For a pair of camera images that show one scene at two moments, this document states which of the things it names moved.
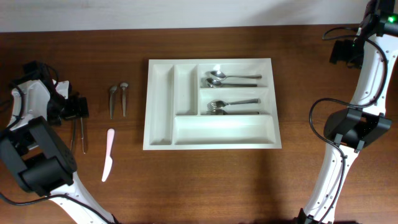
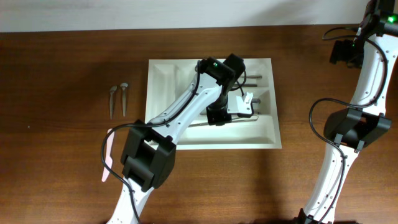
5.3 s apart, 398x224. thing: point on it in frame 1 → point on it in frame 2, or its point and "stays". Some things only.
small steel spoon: [112, 90] stays
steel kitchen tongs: [83, 135] → [205, 124]
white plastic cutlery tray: [177, 97] stays
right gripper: [341, 51] stays
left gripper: [74, 111] → [221, 116]
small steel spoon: [124, 86] stays
